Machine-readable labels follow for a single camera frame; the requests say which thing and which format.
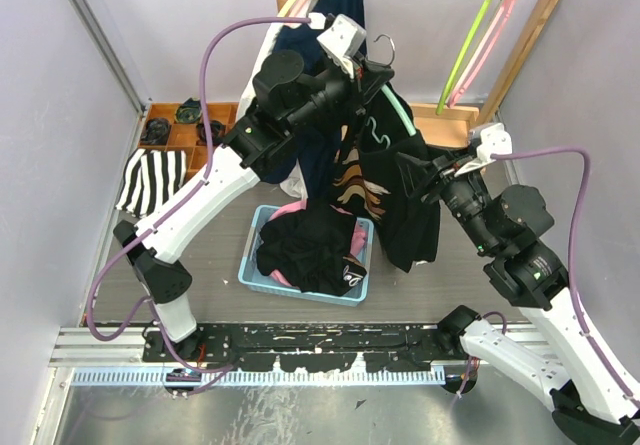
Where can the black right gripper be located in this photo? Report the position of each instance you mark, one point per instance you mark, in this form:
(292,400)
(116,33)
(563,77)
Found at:
(444,165)

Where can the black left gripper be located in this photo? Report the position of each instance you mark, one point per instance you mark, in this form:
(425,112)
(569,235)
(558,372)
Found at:
(368,78)

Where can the mint green hanger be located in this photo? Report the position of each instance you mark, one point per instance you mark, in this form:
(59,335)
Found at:
(390,96)

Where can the pink t shirt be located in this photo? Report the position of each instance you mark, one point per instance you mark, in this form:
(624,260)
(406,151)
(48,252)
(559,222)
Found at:
(357,240)

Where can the black printed t shirt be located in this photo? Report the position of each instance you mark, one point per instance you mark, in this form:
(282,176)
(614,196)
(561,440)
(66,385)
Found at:
(310,255)

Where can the lime green hanger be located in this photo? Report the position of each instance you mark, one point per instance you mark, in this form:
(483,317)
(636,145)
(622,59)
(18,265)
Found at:
(473,37)

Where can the pink plastic hanger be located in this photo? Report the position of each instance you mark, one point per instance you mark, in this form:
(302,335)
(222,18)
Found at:
(482,51)

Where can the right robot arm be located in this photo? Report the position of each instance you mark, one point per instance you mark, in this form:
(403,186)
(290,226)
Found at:
(591,397)

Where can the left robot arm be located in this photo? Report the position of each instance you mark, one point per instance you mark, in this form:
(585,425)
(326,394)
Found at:
(288,102)

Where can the white t shirt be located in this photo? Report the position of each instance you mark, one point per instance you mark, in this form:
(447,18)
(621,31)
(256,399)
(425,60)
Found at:
(289,176)

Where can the dark rolled item in tray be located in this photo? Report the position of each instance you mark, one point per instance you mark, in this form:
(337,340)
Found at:
(156,132)
(189,112)
(217,132)

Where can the light blue plastic basket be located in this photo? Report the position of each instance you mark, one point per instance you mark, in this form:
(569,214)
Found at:
(250,276)

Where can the brown wooden compartment tray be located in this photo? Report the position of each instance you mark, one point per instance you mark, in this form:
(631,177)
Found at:
(184,136)

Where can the black white striped cloth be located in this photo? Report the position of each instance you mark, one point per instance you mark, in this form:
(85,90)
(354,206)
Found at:
(150,179)

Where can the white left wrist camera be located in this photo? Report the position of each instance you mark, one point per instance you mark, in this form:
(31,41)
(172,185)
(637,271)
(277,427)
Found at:
(341,39)

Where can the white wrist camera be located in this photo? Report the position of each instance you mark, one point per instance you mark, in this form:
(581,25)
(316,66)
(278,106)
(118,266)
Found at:
(484,142)
(341,39)

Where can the wooden clothes rack frame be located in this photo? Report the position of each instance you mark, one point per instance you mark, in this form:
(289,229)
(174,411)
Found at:
(423,37)

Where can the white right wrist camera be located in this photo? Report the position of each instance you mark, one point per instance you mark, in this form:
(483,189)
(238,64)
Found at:
(484,142)

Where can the white slotted cable duct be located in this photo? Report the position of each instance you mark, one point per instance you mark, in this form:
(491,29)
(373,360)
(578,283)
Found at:
(166,376)

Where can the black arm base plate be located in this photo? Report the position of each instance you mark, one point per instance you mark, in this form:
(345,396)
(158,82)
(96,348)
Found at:
(318,347)

